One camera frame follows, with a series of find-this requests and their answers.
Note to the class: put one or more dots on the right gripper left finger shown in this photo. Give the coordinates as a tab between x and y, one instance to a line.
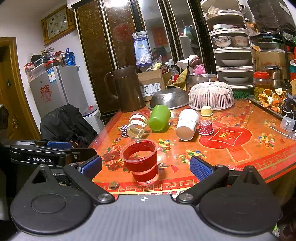
81	177

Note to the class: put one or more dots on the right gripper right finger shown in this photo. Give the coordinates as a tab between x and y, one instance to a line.
210	177

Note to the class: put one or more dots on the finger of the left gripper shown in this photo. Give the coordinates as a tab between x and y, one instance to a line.
59	145
81	155

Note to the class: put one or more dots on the red clear plastic cup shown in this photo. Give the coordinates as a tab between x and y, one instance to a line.
141	159

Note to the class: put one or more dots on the white paper cup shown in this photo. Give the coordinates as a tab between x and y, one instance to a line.
187	124

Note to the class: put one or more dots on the yellow small cup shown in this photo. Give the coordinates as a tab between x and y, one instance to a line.
206	111

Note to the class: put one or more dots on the green plastic cup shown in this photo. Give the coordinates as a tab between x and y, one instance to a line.
159	117

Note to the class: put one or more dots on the black garbage bag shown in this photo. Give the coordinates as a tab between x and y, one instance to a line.
66	124

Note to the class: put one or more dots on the small coin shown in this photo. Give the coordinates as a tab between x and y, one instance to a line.
113	185

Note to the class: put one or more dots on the white box on floor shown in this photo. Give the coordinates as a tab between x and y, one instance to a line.
93	117

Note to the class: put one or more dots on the red polka dot cupcake liner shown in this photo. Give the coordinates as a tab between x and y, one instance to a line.
205	128

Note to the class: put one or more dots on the purple cupcake liner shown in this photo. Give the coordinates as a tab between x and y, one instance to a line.
124	131

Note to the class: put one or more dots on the grey small fridge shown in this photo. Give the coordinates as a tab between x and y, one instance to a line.
56	87

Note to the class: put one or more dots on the clear glass jar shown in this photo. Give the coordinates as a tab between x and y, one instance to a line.
136	124

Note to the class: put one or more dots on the brown plastic pitcher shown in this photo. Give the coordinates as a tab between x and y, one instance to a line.
127	86

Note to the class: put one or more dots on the white mesh food cover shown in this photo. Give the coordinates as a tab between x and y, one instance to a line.
217	95

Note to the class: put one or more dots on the steel colander bowl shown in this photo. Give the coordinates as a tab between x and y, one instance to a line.
172	98

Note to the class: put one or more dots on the blue water bottle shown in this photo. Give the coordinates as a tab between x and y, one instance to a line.
69	58

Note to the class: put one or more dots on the steel pot with cloth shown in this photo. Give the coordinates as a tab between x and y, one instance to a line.
192	80

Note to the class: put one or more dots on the dried orange peels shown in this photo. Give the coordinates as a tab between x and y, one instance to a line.
273	100

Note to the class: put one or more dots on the cardboard box with label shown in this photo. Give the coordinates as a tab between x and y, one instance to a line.
150	83

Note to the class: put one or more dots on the red label drink bottle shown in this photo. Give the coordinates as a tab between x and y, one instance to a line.
174	74

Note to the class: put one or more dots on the pickle jar red lid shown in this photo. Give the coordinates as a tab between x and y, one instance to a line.
261	82

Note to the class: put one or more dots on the blue white snack bag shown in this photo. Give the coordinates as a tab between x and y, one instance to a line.
142	51

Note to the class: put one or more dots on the floral porcelain bowl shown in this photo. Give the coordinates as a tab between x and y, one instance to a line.
222	41

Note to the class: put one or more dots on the white tiered dish rack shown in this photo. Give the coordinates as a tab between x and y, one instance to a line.
234	64

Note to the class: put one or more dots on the dark wooden wardrobe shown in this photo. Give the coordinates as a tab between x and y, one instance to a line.
115	34

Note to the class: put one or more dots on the black covered appliance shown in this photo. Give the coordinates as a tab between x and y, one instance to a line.
272	16

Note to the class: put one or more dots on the clear adhesive wall hook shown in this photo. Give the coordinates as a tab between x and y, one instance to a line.
287	124

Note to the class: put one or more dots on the wall clock wooden frame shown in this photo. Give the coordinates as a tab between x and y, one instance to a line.
58	24

